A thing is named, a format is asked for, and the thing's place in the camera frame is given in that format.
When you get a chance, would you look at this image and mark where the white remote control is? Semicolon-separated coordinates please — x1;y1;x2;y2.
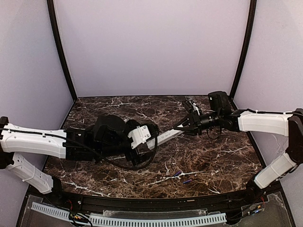
146;129;184;150

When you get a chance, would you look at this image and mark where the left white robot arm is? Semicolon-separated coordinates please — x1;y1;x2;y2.
0;115;159;194

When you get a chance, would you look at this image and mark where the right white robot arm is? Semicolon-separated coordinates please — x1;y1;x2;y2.
173;91;303;200

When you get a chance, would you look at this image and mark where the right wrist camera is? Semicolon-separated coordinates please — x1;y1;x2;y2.
182;100;201;115

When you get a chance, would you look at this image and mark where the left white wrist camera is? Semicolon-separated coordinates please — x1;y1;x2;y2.
127;125;152;149

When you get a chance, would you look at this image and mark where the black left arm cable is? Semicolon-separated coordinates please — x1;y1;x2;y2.
66;132;159;170

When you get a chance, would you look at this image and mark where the right white cable duct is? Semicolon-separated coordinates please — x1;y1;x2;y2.
89;213;227;227

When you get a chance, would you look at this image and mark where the white cable duct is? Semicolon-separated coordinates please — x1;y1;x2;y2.
89;213;227;227
31;202;69;221

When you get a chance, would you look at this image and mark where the black front rail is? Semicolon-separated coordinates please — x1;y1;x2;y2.
62;191;247;213

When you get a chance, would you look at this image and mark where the left white cable duct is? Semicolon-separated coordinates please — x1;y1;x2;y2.
31;202;69;221

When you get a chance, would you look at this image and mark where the right black frame post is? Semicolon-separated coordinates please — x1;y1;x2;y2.
229;0;257;100

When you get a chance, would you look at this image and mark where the black frame post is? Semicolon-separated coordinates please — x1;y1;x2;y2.
229;0;257;100
46;0;78;102

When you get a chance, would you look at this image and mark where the left black frame post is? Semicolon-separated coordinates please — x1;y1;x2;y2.
46;0;78;102

